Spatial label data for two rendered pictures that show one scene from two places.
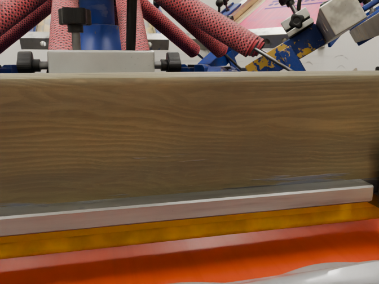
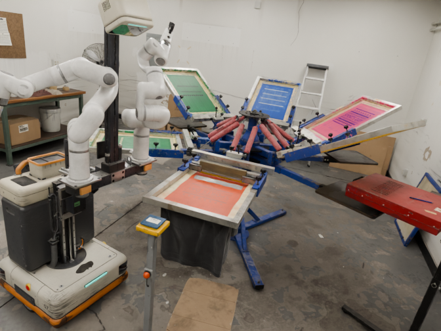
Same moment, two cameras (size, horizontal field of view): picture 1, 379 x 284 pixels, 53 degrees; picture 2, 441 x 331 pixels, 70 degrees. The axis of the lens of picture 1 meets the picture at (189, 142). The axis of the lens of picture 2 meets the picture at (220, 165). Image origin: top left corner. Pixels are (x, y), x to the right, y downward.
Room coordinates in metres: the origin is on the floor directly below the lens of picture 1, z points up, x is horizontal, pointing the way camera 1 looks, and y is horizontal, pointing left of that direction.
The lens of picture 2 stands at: (-1.67, -0.99, 1.86)
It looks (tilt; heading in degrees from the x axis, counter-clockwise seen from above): 21 degrees down; 29
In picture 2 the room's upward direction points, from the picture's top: 8 degrees clockwise
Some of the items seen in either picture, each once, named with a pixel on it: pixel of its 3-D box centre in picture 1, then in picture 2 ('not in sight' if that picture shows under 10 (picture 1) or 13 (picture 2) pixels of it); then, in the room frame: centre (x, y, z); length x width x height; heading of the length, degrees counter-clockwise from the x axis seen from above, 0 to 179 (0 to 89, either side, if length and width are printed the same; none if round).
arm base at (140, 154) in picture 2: not in sight; (139, 146); (-0.30, 0.38, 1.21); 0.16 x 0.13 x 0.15; 92
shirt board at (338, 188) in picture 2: not in sight; (304, 179); (0.84, -0.41, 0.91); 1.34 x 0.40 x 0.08; 73
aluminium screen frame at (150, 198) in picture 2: not in sight; (211, 186); (0.00, -0.01, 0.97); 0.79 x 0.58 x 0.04; 13
